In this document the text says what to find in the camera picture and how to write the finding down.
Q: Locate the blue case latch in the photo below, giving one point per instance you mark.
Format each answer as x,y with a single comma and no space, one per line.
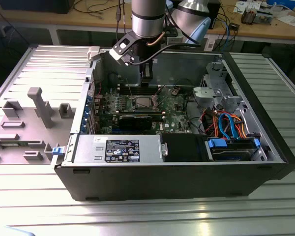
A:
57,151

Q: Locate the metal locking lever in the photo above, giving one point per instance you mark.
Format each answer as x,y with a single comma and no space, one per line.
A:
130,91
158,90

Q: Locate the blue card retainer clip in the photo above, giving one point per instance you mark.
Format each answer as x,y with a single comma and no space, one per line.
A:
89,99
86,114
83,127

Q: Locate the black computer box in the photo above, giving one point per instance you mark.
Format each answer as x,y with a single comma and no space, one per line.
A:
39,6

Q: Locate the black upright box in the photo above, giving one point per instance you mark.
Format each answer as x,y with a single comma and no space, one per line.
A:
215,17

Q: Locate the black graphics card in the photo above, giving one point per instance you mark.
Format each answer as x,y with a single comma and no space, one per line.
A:
135,123

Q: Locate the hard disk blue carrier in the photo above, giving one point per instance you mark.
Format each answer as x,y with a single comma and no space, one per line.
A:
217,143

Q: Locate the white paper sheets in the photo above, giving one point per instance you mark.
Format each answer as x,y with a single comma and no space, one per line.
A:
292,20

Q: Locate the wooden desk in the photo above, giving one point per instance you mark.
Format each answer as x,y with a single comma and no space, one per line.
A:
71,19

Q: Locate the black PC case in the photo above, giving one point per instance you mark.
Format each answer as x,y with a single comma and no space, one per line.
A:
162,182

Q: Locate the silver disk bay cage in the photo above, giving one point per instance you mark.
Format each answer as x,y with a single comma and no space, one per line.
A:
212,94

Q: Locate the silver power supply unit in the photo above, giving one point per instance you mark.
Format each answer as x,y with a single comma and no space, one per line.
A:
88,150

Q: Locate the small black adapter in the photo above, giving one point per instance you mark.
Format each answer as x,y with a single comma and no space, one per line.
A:
234,26

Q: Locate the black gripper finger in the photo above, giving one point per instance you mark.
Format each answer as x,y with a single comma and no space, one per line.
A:
146,78

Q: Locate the black drive cover box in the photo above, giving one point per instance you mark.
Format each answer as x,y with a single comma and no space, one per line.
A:
182,147

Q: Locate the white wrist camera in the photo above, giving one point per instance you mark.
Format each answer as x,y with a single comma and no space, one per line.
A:
121,50

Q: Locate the metal heatsink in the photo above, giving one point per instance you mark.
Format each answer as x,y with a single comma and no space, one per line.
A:
248,16

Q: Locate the RAM slot white clips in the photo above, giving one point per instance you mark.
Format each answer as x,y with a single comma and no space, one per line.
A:
137,90
137,86

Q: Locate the CPU socket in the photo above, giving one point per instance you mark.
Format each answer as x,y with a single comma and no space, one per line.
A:
132,104

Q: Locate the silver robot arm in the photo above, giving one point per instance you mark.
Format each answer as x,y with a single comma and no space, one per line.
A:
147,22

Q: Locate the silver coin battery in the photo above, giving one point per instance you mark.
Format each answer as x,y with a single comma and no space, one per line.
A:
175,93

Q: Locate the green motherboard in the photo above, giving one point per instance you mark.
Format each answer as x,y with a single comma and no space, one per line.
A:
173,118

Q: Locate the grey parts rack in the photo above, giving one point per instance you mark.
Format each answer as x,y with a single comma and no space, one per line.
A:
27,137

